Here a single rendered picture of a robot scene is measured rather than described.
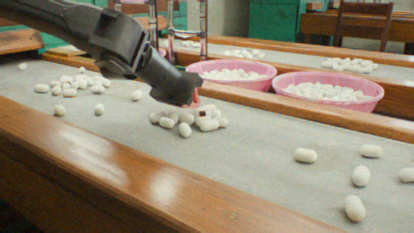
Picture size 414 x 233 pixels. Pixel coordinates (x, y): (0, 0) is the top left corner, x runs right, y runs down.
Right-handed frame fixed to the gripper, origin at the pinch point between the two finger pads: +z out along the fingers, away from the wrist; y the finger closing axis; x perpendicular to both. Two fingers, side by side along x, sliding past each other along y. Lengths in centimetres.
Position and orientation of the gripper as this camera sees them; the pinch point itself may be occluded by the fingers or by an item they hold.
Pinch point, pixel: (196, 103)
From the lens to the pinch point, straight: 72.1
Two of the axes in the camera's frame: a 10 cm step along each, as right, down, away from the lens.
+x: -3.7, 9.1, -2.1
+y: -8.0, -1.9, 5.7
